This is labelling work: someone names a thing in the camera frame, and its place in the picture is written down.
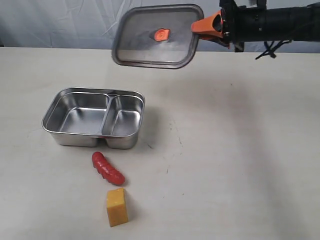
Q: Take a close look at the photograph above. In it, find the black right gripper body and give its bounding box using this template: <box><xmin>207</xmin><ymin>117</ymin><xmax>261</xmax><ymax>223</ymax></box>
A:
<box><xmin>219</xmin><ymin>0</ymin><xmax>247</xmax><ymax>52</ymax></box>

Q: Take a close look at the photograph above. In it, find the dark transparent lunch box lid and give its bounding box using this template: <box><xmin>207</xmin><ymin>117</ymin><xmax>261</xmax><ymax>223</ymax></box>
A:
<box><xmin>112</xmin><ymin>3</ymin><xmax>204</xmax><ymax>69</ymax></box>

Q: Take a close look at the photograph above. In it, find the red sausage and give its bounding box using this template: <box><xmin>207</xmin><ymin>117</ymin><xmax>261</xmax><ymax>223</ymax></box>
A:
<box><xmin>91</xmin><ymin>151</ymin><xmax>125</xmax><ymax>186</ymax></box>

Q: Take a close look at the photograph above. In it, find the yellow cheese block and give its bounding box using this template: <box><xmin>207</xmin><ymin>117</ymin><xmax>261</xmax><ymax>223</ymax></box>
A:
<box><xmin>106</xmin><ymin>187</ymin><xmax>129</xmax><ymax>227</ymax></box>

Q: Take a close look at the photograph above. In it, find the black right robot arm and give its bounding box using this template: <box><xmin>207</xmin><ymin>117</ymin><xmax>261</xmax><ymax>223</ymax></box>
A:
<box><xmin>191</xmin><ymin>0</ymin><xmax>320</xmax><ymax>58</ymax></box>

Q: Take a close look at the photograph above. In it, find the stainless steel lunch box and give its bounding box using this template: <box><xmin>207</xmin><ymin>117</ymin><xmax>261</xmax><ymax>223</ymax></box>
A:
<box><xmin>41</xmin><ymin>87</ymin><xmax>145</xmax><ymax>150</ymax></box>

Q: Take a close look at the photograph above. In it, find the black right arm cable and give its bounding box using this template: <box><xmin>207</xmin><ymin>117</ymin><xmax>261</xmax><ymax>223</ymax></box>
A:
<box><xmin>254</xmin><ymin>39</ymin><xmax>292</xmax><ymax>60</ymax></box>

